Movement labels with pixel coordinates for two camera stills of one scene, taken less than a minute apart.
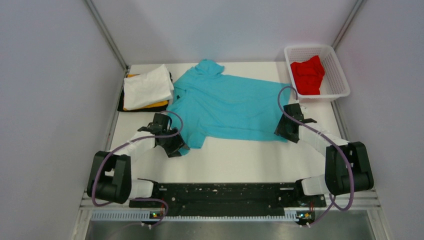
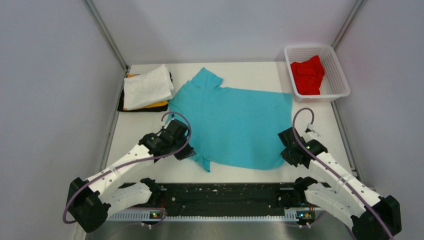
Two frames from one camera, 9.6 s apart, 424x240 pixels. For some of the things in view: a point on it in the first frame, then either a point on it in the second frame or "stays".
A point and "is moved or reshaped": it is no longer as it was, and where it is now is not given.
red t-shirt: x=308 y=75 stays
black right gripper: x=281 y=130 to x=285 y=154
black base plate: x=230 y=198 stays
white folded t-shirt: x=143 y=89 stays
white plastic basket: x=334 y=83 stays
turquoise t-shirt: x=226 y=106 is moved or reshaped
